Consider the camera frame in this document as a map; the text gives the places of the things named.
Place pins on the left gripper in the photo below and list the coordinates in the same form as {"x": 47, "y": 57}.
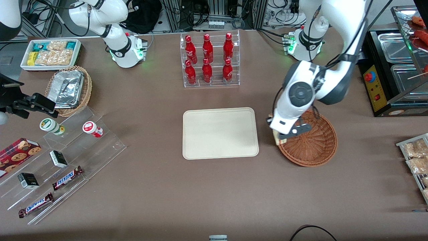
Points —
{"x": 267, "y": 118}

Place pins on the small black carton box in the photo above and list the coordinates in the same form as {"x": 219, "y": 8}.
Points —
{"x": 59, "y": 159}
{"x": 28, "y": 181}

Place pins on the white socket strip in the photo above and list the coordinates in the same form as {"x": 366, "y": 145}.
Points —
{"x": 216, "y": 24}

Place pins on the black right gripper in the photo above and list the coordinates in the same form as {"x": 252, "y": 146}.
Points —
{"x": 7, "y": 91}

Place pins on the yellow snack pack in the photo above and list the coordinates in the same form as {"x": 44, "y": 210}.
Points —
{"x": 31, "y": 58}

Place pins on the black food warmer cabinet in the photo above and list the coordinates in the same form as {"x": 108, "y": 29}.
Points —
{"x": 379, "y": 93}

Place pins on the red cola bottle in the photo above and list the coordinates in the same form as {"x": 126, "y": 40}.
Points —
{"x": 207, "y": 47}
{"x": 190, "y": 73}
{"x": 227, "y": 72}
{"x": 207, "y": 72}
{"x": 190, "y": 47}
{"x": 228, "y": 45}

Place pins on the wooden skewer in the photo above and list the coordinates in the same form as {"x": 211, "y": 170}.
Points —
{"x": 418, "y": 76}

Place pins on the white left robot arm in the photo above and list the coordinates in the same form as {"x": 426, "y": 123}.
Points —
{"x": 334, "y": 80}

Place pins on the red tartan cookie box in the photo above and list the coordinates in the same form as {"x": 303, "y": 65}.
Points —
{"x": 16, "y": 154}

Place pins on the aluminium equipment frame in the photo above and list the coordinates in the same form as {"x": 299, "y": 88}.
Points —
{"x": 219, "y": 6}

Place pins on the steel food pan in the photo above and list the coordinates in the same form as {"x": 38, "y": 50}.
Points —
{"x": 394, "y": 47}
{"x": 406, "y": 80}

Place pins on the red sausage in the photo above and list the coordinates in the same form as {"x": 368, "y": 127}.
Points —
{"x": 422, "y": 35}
{"x": 419, "y": 20}

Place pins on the light wicker basket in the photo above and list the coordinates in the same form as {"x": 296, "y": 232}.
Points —
{"x": 86, "y": 87}

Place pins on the teal snack pack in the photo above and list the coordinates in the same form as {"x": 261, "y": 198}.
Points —
{"x": 40, "y": 47}
{"x": 71, "y": 45}

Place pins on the clear acrylic bottle rack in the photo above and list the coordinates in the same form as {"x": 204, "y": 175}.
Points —
{"x": 234, "y": 72}

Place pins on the white plastic snack bin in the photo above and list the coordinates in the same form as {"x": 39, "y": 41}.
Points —
{"x": 25, "y": 67}

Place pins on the brown wicker basket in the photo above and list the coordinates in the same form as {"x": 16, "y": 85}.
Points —
{"x": 314, "y": 147}

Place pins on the green sunflower label jar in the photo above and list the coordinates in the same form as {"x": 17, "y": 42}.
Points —
{"x": 49, "y": 125}

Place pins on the beige plastic tray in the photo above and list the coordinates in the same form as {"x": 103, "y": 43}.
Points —
{"x": 220, "y": 134}

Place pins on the tray of packaged snacks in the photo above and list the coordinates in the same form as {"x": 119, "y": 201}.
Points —
{"x": 401, "y": 144}

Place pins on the clear bag of snacks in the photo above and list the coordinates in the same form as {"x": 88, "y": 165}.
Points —
{"x": 425, "y": 181}
{"x": 418, "y": 165}
{"x": 416, "y": 148}

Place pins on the clear acrylic stepped shelf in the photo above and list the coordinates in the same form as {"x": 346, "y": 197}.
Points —
{"x": 100, "y": 150}

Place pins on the red label white jar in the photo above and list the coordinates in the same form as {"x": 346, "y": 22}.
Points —
{"x": 91, "y": 128}

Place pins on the silver foil wrapped pack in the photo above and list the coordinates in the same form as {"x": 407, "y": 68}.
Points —
{"x": 67, "y": 88}

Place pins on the grey metal bracket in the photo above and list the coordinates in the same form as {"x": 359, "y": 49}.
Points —
{"x": 218, "y": 238}

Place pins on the clear cracker bag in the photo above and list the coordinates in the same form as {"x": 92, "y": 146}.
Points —
{"x": 57, "y": 46}
{"x": 53, "y": 57}

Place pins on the Snickers chocolate bar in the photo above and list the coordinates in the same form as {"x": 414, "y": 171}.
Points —
{"x": 68, "y": 178}
{"x": 35, "y": 205}

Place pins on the black bag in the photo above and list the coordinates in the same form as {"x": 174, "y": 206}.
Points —
{"x": 147, "y": 15}

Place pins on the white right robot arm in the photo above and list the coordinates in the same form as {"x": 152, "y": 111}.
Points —
{"x": 117, "y": 33}

